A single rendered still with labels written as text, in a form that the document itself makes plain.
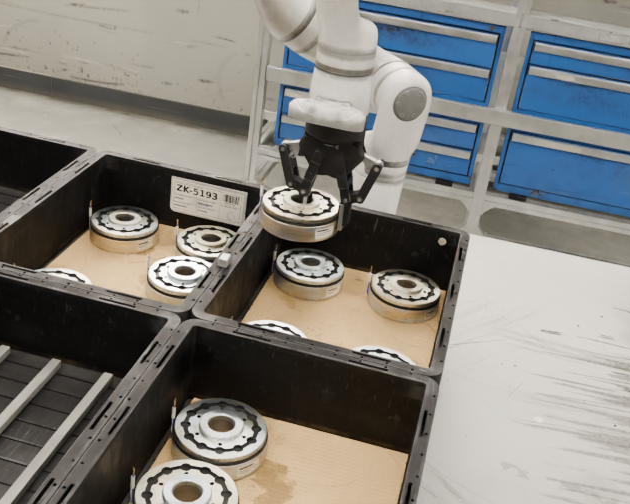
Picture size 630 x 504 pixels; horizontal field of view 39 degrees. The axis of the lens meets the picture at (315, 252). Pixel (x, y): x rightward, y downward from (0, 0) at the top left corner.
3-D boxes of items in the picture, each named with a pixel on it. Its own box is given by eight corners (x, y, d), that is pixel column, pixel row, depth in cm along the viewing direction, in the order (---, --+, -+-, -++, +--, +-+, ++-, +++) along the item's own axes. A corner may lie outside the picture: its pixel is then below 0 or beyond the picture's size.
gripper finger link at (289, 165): (291, 136, 112) (305, 179, 114) (278, 139, 113) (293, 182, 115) (285, 143, 110) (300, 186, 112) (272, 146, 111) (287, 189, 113)
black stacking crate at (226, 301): (272, 256, 142) (280, 192, 137) (453, 299, 138) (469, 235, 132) (182, 397, 107) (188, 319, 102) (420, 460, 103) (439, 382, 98)
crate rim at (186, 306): (101, 162, 142) (101, 148, 141) (278, 202, 138) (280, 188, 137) (-46, 273, 107) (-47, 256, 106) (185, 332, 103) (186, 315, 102)
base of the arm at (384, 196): (344, 223, 163) (364, 139, 154) (392, 238, 161) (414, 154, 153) (330, 244, 155) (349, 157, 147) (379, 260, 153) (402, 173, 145)
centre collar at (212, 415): (206, 408, 98) (206, 404, 98) (248, 419, 98) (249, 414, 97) (192, 436, 94) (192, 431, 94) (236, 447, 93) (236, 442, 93)
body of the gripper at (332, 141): (378, 101, 110) (367, 170, 114) (313, 88, 111) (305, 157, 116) (366, 119, 103) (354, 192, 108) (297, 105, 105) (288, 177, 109)
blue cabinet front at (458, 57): (273, 143, 320) (292, -13, 294) (469, 183, 311) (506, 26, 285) (271, 146, 318) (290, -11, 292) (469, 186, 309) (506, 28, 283)
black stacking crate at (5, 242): (100, 216, 147) (102, 152, 141) (270, 256, 142) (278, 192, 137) (-40, 338, 112) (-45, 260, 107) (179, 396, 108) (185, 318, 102)
